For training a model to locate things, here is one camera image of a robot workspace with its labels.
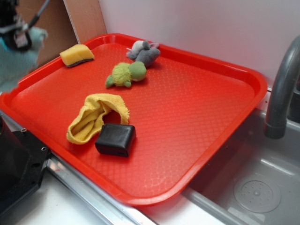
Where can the green plush turtle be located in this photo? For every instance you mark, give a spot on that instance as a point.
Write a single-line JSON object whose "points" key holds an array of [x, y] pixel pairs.
{"points": [[123, 74]]}

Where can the yellow cloth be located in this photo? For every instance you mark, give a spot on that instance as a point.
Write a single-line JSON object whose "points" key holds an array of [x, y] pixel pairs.
{"points": [[90, 119]]}

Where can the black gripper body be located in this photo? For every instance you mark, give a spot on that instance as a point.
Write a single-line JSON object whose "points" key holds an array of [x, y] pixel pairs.
{"points": [[11, 25]]}

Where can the black rectangular block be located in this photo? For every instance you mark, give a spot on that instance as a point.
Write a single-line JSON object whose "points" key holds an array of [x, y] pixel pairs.
{"points": [[116, 139]]}

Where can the grey plush mouse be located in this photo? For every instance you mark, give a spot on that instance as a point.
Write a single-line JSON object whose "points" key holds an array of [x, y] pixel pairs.
{"points": [[143, 51]]}

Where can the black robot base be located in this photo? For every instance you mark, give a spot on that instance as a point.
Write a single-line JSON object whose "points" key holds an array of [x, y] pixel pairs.
{"points": [[23, 158]]}

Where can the grey sink basin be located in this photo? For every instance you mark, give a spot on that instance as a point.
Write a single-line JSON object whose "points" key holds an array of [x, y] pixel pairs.
{"points": [[252, 179]]}

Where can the light blue cloth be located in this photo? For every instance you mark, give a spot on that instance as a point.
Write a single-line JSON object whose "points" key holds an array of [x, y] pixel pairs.
{"points": [[14, 65]]}

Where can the red plastic tray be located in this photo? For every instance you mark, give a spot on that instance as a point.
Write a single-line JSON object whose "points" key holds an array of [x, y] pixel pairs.
{"points": [[183, 111]]}

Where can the yellow sponge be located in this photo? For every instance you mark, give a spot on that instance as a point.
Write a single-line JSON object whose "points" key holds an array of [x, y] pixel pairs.
{"points": [[76, 55]]}

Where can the brown cardboard panel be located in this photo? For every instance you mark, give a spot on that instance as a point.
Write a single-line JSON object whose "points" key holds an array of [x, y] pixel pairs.
{"points": [[68, 22]]}

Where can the grey faucet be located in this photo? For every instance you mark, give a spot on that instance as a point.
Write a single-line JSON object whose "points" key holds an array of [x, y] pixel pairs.
{"points": [[284, 103]]}

